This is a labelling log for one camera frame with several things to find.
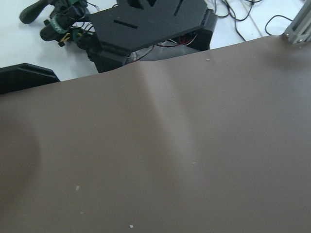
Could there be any aluminium frame post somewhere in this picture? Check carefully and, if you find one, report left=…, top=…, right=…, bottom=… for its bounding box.
left=284, top=0, right=311, bottom=44

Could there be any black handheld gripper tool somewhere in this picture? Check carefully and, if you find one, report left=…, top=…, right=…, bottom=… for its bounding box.
left=19, top=0, right=96, bottom=50

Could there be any black angular device housing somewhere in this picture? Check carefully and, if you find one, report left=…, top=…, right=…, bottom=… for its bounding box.
left=86, top=0, right=217, bottom=73

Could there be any black flat box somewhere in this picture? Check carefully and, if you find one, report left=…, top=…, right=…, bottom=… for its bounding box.
left=0, top=63, right=60, bottom=94

